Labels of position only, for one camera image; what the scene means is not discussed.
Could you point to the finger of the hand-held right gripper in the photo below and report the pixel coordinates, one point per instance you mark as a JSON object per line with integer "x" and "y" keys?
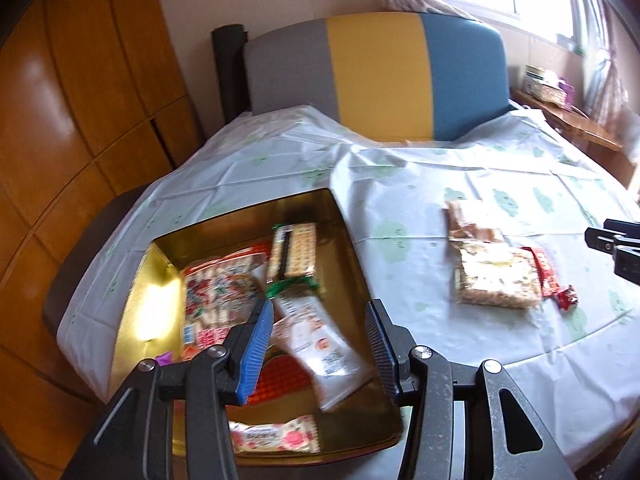
{"x": 622, "y": 255}

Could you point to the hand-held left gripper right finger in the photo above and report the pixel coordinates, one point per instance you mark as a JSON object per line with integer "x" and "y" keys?
{"x": 380, "y": 355}

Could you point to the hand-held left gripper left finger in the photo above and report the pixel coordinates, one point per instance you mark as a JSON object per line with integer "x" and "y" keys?
{"x": 255, "y": 355}

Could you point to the white snack packet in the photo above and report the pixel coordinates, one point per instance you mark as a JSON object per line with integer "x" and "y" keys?
{"x": 320, "y": 340}

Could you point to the small red candy packet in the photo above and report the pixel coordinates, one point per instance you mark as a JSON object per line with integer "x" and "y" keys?
{"x": 567, "y": 297}

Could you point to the long red candy packet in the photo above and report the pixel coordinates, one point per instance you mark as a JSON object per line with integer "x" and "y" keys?
{"x": 545, "y": 270}

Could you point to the pink floral snack packet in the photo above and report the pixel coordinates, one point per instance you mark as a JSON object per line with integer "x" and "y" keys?
{"x": 275, "y": 435}

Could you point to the purple snack packet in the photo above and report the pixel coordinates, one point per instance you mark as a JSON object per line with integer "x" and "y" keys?
{"x": 162, "y": 359}

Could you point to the cracker packet with green ends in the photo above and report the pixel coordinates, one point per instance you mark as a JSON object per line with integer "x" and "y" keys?
{"x": 295, "y": 250}

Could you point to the puffed rice bar packet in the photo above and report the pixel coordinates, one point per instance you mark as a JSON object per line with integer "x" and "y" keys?
{"x": 495, "y": 280}

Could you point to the gold tin box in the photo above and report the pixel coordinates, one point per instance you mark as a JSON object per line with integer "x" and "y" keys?
{"x": 310, "y": 210}

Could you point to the brown brittle packet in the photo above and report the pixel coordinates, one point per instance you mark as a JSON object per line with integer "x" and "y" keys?
{"x": 470, "y": 220}

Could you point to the red snack bag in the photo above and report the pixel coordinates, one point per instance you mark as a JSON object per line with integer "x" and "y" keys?
{"x": 220, "y": 290}

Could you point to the wooden side table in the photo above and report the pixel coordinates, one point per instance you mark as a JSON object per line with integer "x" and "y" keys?
{"x": 575, "y": 122}

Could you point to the white tablecloth with green print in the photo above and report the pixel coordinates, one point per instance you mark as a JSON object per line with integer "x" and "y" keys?
{"x": 425, "y": 170}

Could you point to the dark brown chair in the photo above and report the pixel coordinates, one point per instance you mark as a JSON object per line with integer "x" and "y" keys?
{"x": 80, "y": 260}

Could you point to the grey yellow blue chair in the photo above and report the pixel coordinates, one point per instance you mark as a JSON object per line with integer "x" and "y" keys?
{"x": 375, "y": 70}

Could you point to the black rolled mat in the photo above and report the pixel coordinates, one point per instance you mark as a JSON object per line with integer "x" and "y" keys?
{"x": 227, "y": 70}

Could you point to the wooden wardrobe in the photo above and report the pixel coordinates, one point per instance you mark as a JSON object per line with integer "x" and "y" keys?
{"x": 75, "y": 85}

